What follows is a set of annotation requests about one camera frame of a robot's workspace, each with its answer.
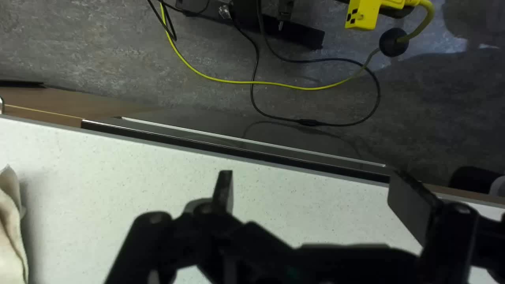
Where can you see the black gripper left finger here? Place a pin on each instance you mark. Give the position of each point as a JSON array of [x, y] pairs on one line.
[[221, 222]]

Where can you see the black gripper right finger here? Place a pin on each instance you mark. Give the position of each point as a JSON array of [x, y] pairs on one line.
[[447, 237]]

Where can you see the stained beige towel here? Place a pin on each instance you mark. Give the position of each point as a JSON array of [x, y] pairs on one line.
[[10, 237]]

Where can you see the black rounded object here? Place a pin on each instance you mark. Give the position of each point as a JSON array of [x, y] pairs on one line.
[[474, 179]]

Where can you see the dark dishwasher front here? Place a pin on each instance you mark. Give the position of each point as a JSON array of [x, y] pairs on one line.
[[237, 147]]

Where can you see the black round foot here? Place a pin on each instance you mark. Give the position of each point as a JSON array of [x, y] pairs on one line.
[[393, 43]]

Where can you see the wooden base cabinet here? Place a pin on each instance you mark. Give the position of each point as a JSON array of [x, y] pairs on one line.
[[52, 103]]

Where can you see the yellow plastic device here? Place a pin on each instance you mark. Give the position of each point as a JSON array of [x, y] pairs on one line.
[[363, 13]]

